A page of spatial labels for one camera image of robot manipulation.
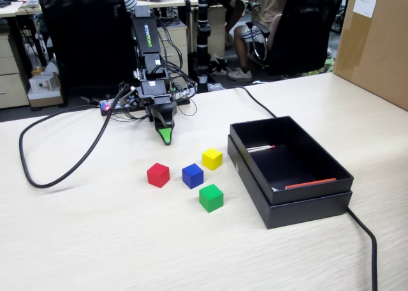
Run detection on black armrest office chair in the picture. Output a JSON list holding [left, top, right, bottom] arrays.
[[245, 0, 347, 78]]

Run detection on seated person in beige shirt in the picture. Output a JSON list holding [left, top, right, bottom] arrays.
[[226, 0, 289, 83]]

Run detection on green wooden cube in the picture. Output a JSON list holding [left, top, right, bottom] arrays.
[[199, 184, 224, 214]]

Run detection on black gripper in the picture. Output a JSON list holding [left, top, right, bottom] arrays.
[[139, 78, 179, 146]]

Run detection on thick black power cable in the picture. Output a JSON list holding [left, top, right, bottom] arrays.
[[234, 86, 379, 291]]

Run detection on controller board with red LED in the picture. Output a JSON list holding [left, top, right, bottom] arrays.
[[99, 96, 143, 117]]

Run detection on large brown cardboard box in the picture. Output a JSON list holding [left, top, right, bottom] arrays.
[[332, 0, 408, 112]]

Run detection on yellow wooden cube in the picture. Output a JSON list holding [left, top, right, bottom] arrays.
[[201, 148, 223, 171]]

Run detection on black pole with white rings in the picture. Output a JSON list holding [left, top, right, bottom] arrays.
[[194, 0, 212, 94]]

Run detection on black cardboard box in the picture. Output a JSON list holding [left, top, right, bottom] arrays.
[[229, 115, 355, 206]]

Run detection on green patterned bag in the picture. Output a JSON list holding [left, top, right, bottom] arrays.
[[301, 57, 335, 77]]

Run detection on red wooden cube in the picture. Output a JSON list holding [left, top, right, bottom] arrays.
[[146, 162, 171, 189]]

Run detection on black open box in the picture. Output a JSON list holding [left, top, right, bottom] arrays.
[[226, 134, 353, 230]]

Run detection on blue wooden cube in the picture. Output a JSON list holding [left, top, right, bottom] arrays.
[[182, 163, 204, 190]]

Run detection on large black office chair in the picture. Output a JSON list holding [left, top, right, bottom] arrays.
[[37, 0, 141, 98]]

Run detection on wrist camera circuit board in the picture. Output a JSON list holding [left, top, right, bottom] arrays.
[[120, 88, 142, 110]]

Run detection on thick black camera cable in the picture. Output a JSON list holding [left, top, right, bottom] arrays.
[[18, 88, 131, 190]]

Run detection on beige desk side panel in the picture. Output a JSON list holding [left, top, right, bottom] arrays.
[[208, 5, 228, 59]]

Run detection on small white box with hole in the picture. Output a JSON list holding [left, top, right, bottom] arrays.
[[28, 74, 61, 93]]

